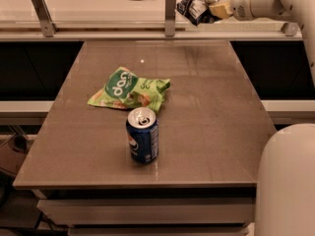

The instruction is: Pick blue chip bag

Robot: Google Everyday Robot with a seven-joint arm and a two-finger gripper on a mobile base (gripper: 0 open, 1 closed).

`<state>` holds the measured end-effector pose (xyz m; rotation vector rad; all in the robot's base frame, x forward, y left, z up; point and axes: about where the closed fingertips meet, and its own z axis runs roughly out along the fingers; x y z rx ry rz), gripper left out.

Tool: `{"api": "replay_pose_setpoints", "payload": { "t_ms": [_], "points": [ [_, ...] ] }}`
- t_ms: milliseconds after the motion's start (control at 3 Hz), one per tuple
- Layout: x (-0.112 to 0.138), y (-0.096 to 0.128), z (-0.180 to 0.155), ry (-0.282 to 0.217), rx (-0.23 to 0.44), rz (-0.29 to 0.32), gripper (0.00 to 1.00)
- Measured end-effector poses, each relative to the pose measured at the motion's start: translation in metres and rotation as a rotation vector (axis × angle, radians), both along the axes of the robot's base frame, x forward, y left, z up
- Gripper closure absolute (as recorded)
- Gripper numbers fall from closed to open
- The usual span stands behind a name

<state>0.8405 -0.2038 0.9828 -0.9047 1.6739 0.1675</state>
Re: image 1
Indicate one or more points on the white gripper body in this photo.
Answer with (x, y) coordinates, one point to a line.
(242, 5)

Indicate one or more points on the blue chip bag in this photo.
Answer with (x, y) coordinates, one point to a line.
(197, 11)

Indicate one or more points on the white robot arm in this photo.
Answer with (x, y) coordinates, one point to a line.
(285, 203)

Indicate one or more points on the green chip bag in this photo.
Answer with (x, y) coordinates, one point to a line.
(125, 90)

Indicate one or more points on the blue pepsi can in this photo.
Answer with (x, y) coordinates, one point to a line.
(142, 130)

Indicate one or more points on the grey table drawer unit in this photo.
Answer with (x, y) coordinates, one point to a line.
(237, 211)

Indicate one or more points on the middle metal railing bracket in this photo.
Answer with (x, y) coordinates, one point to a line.
(169, 18)

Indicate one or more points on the metal railing bracket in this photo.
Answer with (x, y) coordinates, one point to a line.
(169, 18)
(48, 29)
(290, 29)

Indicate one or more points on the right metal railing bracket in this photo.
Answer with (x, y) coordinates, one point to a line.
(290, 29)

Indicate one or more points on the left metal railing bracket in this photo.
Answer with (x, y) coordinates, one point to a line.
(48, 29)

